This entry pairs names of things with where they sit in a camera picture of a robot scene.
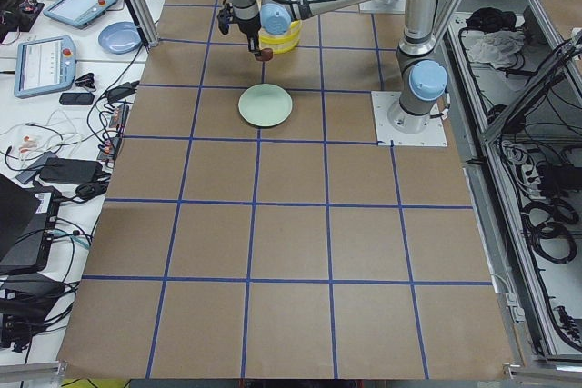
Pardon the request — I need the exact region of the brown round bun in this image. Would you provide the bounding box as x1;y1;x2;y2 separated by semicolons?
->
255;48;274;62

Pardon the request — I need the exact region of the blue plate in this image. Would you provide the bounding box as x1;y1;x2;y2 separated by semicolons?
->
97;21;141;55

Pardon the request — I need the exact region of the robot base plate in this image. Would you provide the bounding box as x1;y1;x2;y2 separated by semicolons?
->
371;91;448;148

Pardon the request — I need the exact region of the teach pendant far side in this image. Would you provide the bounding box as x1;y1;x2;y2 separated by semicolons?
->
43;0;118;28

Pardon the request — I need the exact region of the black power brick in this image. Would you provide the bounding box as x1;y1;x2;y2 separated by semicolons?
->
39;157;102;184

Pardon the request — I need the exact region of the black laptop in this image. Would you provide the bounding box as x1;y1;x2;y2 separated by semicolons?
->
1;175;61;275

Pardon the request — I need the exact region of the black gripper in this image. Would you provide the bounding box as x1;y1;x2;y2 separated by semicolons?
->
243;29;261;55

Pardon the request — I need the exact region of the light green plate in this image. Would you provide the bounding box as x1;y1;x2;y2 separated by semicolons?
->
238;84;293;127

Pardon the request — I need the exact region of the teach pendant near plate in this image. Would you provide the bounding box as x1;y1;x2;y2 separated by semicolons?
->
14;35;76;98

